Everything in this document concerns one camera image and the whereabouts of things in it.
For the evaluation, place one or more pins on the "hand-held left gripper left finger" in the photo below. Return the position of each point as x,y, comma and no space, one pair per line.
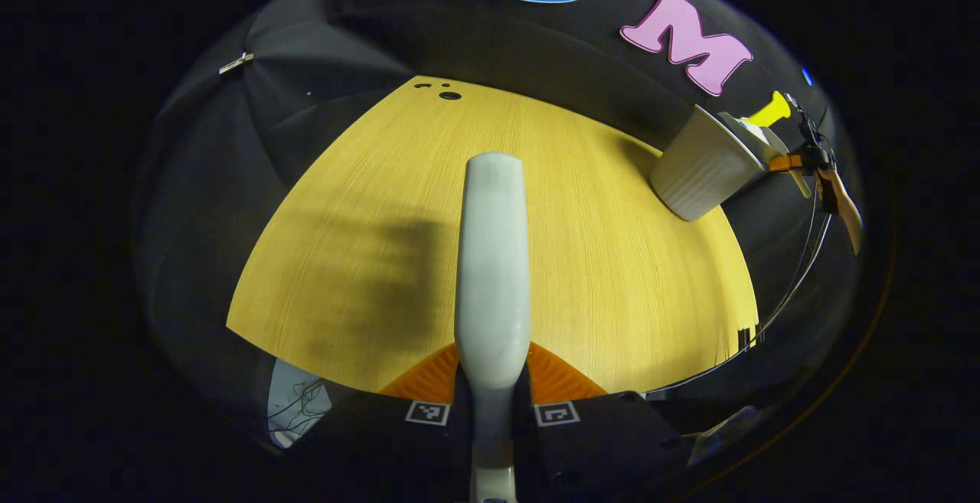
383,442

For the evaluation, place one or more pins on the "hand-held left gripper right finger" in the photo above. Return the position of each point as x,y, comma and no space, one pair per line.
597,442

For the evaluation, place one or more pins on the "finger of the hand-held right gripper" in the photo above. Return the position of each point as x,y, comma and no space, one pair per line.
786,163

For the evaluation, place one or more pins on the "white dustpan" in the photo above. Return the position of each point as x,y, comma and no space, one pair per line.
754,135

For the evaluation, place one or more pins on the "white ribbed garbage bin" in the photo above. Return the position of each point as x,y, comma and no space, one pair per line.
700,166

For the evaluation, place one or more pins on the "small white broom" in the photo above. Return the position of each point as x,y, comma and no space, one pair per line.
494,258

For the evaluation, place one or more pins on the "wooden desktop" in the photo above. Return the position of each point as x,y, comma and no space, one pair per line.
597,273

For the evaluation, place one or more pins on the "silver clip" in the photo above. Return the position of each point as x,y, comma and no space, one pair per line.
236,63

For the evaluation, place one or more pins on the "black backdrop cloth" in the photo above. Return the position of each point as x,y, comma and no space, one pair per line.
344,28

